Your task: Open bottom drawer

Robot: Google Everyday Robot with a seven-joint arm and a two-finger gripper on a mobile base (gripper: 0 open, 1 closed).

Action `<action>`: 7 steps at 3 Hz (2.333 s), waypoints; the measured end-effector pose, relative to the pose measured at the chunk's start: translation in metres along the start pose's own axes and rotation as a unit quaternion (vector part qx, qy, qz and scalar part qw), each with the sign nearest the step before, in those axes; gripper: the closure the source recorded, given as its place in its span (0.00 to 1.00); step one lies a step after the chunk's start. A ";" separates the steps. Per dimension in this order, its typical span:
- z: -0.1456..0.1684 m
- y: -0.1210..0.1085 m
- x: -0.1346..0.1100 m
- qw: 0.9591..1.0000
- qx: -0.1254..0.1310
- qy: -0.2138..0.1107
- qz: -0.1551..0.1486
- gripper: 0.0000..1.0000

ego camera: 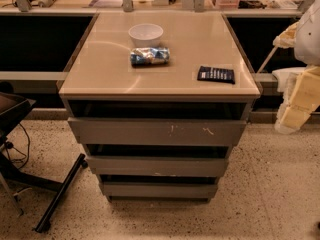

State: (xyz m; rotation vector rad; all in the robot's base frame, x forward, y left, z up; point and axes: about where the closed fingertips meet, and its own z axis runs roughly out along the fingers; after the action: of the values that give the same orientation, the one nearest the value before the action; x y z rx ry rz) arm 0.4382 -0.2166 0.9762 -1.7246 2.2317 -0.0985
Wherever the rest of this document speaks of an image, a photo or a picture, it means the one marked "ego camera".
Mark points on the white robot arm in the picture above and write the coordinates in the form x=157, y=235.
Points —
x=307, y=45

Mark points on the grey drawer cabinet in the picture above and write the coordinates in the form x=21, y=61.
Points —
x=102, y=83

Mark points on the blue white snack bag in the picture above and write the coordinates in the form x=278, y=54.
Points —
x=149, y=56

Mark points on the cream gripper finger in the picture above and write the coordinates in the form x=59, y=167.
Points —
x=290, y=120
x=303, y=90

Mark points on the white bowl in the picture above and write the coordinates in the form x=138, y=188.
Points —
x=146, y=35

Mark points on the grey drawer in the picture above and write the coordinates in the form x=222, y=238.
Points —
x=186, y=191
x=170, y=132
x=146, y=166

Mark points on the grey bottom drawer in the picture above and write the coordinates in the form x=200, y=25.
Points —
x=186, y=191

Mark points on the grey middle drawer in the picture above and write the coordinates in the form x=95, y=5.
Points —
x=146, y=166

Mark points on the white dustpan with handle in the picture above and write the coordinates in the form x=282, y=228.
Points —
x=279, y=76

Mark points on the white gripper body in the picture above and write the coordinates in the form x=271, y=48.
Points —
x=309, y=37

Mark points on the grey top drawer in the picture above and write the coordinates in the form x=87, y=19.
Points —
x=170, y=132

